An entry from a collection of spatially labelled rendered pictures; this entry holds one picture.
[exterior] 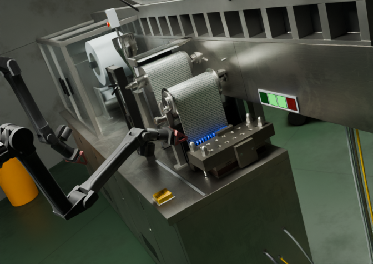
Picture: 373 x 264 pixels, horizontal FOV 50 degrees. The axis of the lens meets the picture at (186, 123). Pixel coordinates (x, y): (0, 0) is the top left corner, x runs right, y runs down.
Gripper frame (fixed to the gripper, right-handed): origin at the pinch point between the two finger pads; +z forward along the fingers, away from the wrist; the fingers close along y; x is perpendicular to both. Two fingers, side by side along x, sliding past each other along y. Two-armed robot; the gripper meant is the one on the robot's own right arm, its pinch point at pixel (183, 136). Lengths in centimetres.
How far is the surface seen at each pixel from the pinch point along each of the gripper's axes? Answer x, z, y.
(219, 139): 1.5, 14.7, 8.9
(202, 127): 4.9, 10.0, -0.1
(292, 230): -40, 56, 26
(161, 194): -25.1, -12.2, 10.2
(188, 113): 11.1, 1.0, -0.1
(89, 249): -124, 1, -129
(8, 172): -106, -49, -272
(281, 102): 24.3, 24.6, 35.5
